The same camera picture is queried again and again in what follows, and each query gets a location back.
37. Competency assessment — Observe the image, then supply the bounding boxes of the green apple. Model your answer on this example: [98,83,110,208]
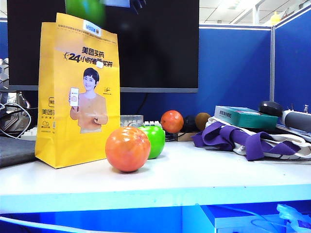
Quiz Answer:
[137,125,166,160]
[65,0,107,25]

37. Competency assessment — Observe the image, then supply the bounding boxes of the yellow printed paper bag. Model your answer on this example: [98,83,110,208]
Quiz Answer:
[35,12,121,170]

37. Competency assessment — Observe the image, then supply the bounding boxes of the black computer monitor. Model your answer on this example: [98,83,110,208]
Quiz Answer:
[6,0,200,94]

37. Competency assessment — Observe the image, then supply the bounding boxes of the blue office partition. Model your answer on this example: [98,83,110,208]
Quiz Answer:
[271,4,311,114]
[121,24,273,122]

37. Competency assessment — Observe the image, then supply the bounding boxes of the clear plastic cup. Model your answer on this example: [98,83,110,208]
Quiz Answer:
[120,115,144,128]

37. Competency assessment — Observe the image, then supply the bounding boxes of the small orange fruit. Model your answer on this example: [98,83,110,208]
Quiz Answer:
[160,110,184,134]

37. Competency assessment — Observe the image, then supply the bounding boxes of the black round object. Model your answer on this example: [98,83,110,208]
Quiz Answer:
[182,115,197,133]

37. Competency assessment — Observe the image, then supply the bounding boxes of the brown kiwi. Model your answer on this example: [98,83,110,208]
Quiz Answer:
[195,112,211,131]

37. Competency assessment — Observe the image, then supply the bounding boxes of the large orange fruit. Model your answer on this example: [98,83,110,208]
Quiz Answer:
[105,126,151,173]

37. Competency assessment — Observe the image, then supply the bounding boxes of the teal and white box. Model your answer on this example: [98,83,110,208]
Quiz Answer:
[214,105,279,129]

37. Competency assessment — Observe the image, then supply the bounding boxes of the black round puck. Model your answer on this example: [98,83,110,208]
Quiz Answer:
[258,101,283,118]

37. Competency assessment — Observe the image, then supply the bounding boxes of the grey desk mat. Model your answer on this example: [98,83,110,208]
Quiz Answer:
[0,136,37,168]

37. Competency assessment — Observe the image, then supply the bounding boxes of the white and grey cylinder device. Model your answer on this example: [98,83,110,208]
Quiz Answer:
[281,109,311,133]

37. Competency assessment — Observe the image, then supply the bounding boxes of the clear plastic tubing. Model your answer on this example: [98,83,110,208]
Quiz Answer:
[250,203,311,233]

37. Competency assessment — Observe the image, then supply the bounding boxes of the black monitor cable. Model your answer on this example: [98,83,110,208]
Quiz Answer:
[139,93,149,115]

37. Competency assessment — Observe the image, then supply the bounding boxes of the white cable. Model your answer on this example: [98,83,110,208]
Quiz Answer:
[0,216,81,233]
[0,103,32,139]

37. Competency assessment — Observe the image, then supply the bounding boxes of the white tote bag purple straps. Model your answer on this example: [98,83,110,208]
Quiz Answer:
[191,116,311,162]

